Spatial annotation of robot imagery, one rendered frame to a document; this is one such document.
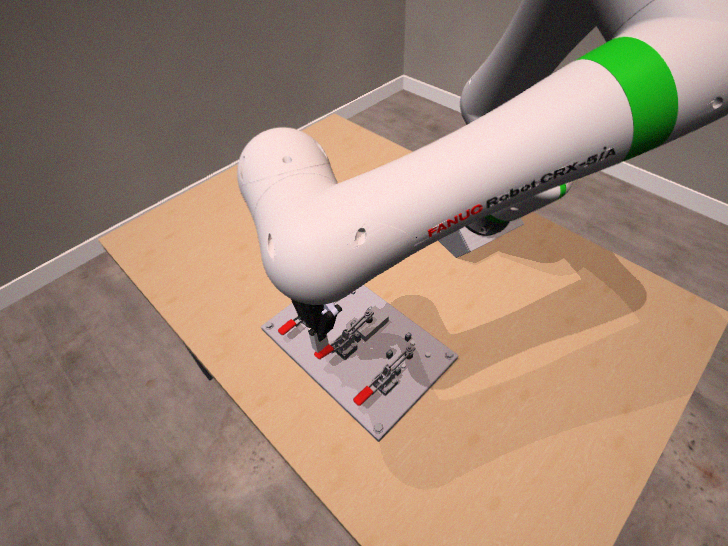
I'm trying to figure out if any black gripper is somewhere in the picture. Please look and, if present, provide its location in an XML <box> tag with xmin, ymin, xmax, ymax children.
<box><xmin>291</xmin><ymin>299</ymin><xmax>342</xmax><ymax>353</ymax></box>

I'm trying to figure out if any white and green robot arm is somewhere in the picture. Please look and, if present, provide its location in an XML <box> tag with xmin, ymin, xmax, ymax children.
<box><xmin>237</xmin><ymin>0</ymin><xmax>728</xmax><ymax>305</ymax></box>

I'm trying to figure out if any toggle clamp with red handle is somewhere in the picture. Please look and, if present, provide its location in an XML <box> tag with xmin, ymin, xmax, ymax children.
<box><xmin>278</xmin><ymin>316</ymin><xmax>307</xmax><ymax>335</ymax></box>
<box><xmin>353</xmin><ymin>345</ymin><xmax>415</xmax><ymax>406</ymax></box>
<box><xmin>314</xmin><ymin>309</ymin><xmax>374</xmax><ymax>360</ymax></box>

